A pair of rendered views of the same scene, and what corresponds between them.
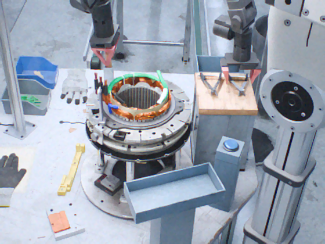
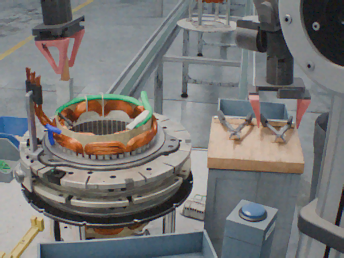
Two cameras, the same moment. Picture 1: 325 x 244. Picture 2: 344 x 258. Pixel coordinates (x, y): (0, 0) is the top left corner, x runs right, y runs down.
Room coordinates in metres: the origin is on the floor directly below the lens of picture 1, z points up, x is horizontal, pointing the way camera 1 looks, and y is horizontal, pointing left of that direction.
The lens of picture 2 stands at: (0.38, -0.16, 1.51)
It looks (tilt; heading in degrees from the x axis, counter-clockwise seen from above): 24 degrees down; 16
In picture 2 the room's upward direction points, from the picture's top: straight up
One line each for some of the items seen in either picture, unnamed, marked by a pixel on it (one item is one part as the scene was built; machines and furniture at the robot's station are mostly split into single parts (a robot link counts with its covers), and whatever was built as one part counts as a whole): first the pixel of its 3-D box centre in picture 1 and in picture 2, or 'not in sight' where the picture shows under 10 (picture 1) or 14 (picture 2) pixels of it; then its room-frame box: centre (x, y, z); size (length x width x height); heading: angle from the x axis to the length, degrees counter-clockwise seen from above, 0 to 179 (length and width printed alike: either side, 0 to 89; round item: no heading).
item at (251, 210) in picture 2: (231, 144); (253, 210); (1.11, -0.15, 1.04); 0.04 x 0.04 x 0.01
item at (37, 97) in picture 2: (101, 87); (33, 91); (1.12, 0.24, 1.21); 0.04 x 0.04 x 0.03; 4
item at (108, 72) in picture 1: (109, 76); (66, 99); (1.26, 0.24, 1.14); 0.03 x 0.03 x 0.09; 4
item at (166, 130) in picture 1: (138, 105); (104, 142); (1.20, 0.14, 1.09); 0.32 x 0.32 x 0.01
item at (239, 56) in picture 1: (241, 52); (279, 72); (1.37, -0.17, 1.20); 0.10 x 0.07 x 0.07; 96
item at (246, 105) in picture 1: (224, 93); (254, 142); (1.35, -0.13, 1.05); 0.20 x 0.19 x 0.02; 6
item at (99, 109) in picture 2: (125, 84); (88, 111); (1.25, 0.19, 1.12); 0.05 x 0.04 x 0.04; 94
